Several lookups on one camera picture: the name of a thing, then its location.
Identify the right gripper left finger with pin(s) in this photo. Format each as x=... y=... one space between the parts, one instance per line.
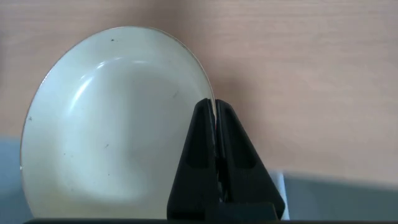
x=195 y=174

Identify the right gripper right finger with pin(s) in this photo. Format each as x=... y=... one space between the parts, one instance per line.
x=245 y=180

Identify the white ceramic plate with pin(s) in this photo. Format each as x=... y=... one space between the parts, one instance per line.
x=102 y=130

